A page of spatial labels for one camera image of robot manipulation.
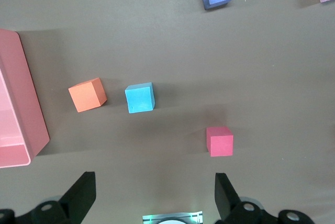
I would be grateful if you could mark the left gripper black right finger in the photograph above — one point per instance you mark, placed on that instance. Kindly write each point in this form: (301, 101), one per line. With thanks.
(227, 203)

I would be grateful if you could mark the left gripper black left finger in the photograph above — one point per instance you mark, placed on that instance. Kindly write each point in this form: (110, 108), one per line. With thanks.
(76, 200)

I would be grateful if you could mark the light blue foam block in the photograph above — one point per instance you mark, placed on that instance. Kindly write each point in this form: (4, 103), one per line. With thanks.
(138, 99)

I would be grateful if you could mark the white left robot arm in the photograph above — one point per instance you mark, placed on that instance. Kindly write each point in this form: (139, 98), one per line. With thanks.
(171, 222)

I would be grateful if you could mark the red foam block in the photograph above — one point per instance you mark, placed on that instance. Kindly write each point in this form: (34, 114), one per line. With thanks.
(221, 144)

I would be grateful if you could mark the orange foam block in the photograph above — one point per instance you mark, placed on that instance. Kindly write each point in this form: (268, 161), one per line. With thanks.
(85, 97)

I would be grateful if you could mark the pink plastic bin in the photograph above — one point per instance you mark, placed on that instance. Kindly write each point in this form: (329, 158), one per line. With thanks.
(26, 103)

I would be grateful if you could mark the brown table mat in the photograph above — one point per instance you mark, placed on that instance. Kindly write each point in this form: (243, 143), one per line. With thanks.
(167, 51)

